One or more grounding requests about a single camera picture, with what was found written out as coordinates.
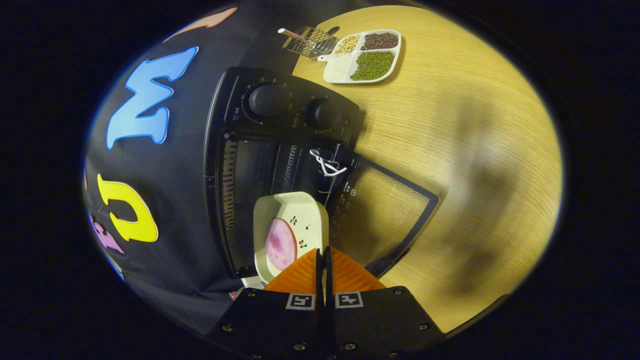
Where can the metal oven rack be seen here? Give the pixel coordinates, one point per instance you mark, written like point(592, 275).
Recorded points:
point(287, 165)

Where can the yellow soybeans pile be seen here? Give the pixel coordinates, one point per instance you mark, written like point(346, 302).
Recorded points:
point(347, 45)

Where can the black backdrop cloth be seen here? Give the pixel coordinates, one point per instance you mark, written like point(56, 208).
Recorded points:
point(190, 150)

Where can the pink ham slice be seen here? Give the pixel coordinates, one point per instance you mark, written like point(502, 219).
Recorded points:
point(280, 245)

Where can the black electric oven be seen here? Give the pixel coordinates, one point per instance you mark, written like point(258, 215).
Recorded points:
point(290, 120)

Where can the white divided dish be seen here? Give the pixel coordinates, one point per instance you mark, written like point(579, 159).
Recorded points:
point(337, 67)

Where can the cream rectangular plate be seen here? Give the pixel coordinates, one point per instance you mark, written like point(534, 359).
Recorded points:
point(300, 210)

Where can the dark red beans pile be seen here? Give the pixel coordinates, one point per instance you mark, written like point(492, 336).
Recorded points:
point(380, 41)

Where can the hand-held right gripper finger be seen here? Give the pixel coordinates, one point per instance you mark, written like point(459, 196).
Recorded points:
point(319, 285)
point(329, 285)

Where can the green mung beans pile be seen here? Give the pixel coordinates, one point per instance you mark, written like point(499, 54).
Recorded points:
point(374, 65)

